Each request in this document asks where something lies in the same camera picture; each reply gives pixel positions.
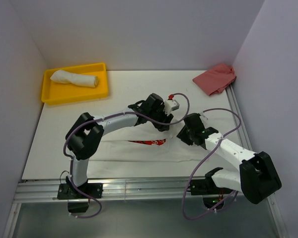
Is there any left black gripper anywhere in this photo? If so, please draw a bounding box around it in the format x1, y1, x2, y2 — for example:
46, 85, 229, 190
149, 105, 173, 132

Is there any white printed t-shirt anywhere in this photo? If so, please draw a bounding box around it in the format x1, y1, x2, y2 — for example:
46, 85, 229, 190
90, 122, 208, 163

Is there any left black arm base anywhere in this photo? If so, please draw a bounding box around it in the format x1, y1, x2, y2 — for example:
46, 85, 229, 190
57, 171, 103, 218

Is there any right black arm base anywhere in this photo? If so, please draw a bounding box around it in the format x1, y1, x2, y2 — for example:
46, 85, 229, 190
187, 178, 232, 209

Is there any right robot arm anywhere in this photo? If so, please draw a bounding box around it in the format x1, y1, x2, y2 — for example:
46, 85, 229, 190
177, 113, 282, 204

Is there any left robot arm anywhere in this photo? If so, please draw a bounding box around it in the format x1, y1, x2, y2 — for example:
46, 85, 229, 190
66, 93, 179, 198

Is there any pink folded t-shirt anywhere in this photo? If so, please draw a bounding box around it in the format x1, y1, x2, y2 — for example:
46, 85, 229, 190
192, 63, 236, 96

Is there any rolled white t-shirt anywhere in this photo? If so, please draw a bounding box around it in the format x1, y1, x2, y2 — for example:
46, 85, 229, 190
50, 70, 99, 88

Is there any yellow plastic tray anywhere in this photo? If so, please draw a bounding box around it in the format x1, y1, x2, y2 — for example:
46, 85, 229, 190
41, 62, 109, 105

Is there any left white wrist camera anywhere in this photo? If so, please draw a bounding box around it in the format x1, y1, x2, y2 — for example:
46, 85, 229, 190
163, 99, 180, 115

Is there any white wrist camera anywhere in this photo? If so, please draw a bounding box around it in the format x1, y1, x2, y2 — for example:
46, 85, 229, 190
163, 99, 180, 115
199, 112, 209, 121

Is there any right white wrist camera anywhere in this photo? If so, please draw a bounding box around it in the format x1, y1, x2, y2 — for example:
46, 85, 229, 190
199, 112, 209, 121

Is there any aluminium right side rail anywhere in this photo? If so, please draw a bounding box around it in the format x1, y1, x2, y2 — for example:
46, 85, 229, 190
226, 85, 253, 151

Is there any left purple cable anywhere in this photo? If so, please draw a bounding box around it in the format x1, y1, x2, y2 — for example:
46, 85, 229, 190
62, 92, 192, 219

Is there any aluminium front rail frame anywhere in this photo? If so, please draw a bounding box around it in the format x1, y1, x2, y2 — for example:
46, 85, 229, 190
4, 173, 289, 238

